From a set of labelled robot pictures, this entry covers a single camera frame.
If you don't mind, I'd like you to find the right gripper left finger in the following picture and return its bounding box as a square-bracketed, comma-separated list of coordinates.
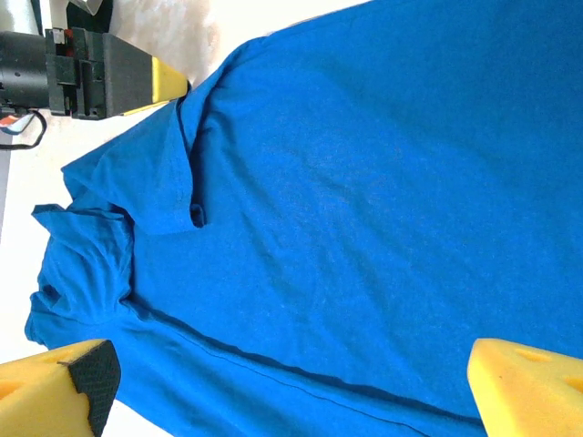
[0, 338, 122, 437]

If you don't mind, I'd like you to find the blue t-shirt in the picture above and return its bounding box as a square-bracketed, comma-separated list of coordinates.
[25, 0, 583, 437]

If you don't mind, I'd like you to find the thin black camera cable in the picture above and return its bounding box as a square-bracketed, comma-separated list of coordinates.
[0, 108, 48, 151]

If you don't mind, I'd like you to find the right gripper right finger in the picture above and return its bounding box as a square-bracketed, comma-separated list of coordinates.
[467, 338, 583, 437]

